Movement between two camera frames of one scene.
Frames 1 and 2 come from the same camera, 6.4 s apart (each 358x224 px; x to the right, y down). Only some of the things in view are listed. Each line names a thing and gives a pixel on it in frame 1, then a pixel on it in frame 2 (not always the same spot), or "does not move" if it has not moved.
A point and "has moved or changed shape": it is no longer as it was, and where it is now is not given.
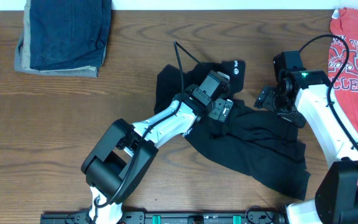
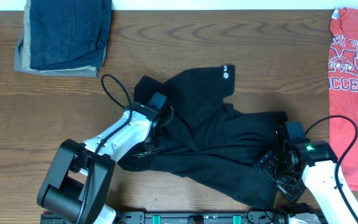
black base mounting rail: [171, 216] does not move
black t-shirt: [265, 145] has moved or changed shape
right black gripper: [266, 99] to [268, 163]
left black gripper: [220, 109] to [149, 149]
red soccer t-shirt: [356, 89] does not move
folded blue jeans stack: [22, 55] does not move
